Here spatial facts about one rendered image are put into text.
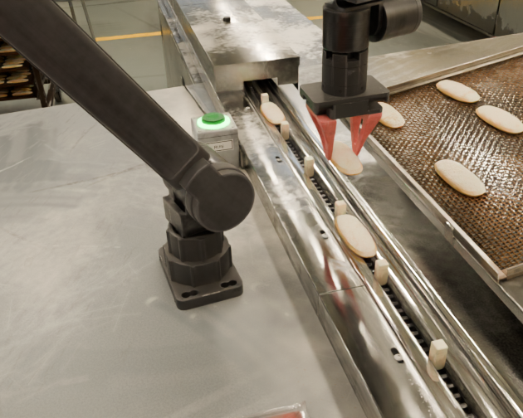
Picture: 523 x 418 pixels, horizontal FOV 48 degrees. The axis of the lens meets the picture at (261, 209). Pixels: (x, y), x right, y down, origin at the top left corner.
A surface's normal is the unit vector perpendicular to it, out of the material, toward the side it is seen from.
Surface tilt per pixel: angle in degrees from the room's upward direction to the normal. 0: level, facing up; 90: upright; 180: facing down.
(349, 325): 0
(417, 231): 0
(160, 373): 0
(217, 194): 90
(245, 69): 90
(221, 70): 90
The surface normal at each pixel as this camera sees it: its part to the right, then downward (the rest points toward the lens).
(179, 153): 0.44, 0.30
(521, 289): -0.19, -0.80
